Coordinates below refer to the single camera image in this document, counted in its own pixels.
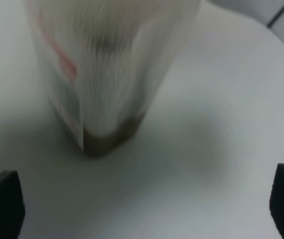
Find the clear drink bottle red label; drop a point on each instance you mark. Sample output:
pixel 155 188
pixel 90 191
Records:
pixel 103 61

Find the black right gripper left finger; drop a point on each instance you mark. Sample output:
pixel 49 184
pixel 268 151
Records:
pixel 12 207

